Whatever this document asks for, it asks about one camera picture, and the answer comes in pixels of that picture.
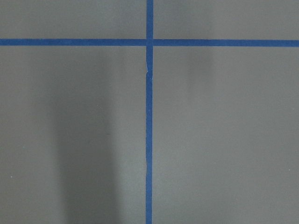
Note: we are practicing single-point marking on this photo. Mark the lower horizontal blue tape line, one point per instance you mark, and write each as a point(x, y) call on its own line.
point(155, 42)

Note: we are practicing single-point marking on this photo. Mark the center vertical blue tape line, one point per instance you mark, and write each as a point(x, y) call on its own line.
point(149, 110)

